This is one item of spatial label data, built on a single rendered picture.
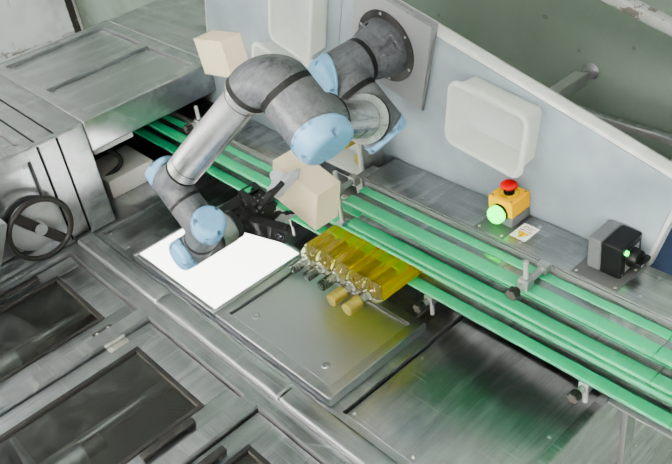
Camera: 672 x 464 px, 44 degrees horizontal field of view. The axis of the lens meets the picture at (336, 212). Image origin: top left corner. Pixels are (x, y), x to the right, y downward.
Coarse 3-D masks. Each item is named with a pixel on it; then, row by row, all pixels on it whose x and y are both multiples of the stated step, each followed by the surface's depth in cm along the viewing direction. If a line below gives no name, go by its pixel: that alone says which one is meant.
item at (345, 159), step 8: (360, 144) 221; (344, 152) 236; (352, 152) 235; (360, 152) 222; (328, 160) 235; (336, 160) 234; (344, 160) 233; (352, 160) 232; (360, 160) 223; (344, 168) 231; (352, 168) 229; (360, 168) 225
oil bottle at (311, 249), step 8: (328, 232) 223; (336, 232) 222; (344, 232) 222; (312, 240) 221; (320, 240) 220; (328, 240) 220; (304, 248) 219; (312, 248) 218; (320, 248) 217; (312, 256) 217; (312, 264) 218
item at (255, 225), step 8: (248, 216) 192; (256, 216) 192; (248, 224) 191; (256, 224) 191; (264, 224) 190; (272, 224) 191; (280, 224) 191; (288, 224) 191; (248, 232) 193; (256, 232) 193; (264, 232) 192; (272, 232) 191; (280, 232) 190; (288, 232) 190; (280, 240) 192
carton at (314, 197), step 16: (288, 160) 200; (304, 176) 196; (320, 176) 196; (288, 192) 201; (304, 192) 195; (320, 192) 193; (336, 192) 197; (304, 208) 199; (320, 208) 196; (336, 208) 201; (320, 224) 200
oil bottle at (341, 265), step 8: (352, 248) 215; (360, 248) 215; (368, 248) 214; (376, 248) 214; (344, 256) 213; (352, 256) 212; (360, 256) 212; (336, 264) 211; (344, 264) 210; (352, 264) 210; (336, 272) 210; (344, 272) 209; (344, 280) 210
